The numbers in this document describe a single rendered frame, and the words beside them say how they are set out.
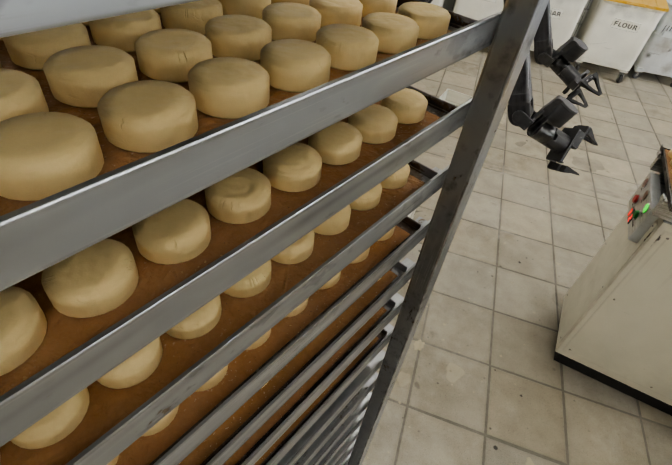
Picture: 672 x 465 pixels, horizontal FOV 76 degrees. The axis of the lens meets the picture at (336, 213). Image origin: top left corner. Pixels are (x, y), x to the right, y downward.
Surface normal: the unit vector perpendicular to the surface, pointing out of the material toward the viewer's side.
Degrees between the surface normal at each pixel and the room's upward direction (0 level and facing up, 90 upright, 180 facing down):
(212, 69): 0
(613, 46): 93
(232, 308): 0
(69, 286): 0
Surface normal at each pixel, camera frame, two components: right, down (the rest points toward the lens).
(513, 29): -0.66, 0.46
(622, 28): -0.36, 0.62
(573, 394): 0.10, -0.74
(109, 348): 0.75, 0.50
